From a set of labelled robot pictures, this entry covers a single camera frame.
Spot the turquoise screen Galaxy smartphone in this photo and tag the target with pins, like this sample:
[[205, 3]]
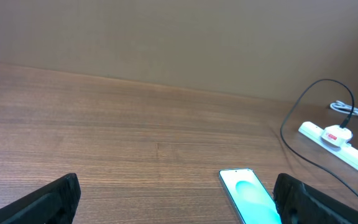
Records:
[[249, 198]]

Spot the white power strip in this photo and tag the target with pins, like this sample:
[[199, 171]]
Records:
[[346, 153]]

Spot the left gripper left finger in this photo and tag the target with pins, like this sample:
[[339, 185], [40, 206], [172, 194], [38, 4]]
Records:
[[53, 203]]

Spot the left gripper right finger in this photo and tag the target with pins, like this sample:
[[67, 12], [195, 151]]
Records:
[[299, 203]]

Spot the white USB charger plug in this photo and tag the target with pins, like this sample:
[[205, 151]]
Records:
[[336, 135]]

